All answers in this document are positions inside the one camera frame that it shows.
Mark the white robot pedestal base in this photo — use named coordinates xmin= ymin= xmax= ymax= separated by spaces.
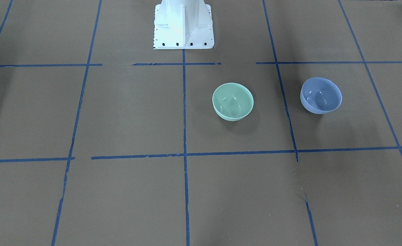
xmin=153 ymin=0 xmax=214 ymax=50

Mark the blue bowl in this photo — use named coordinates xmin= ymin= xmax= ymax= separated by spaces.
xmin=300 ymin=77 xmax=343 ymax=114

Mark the green bowl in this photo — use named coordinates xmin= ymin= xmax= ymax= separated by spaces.
xmin=212 ymin=83 xmax=254 ymax=122

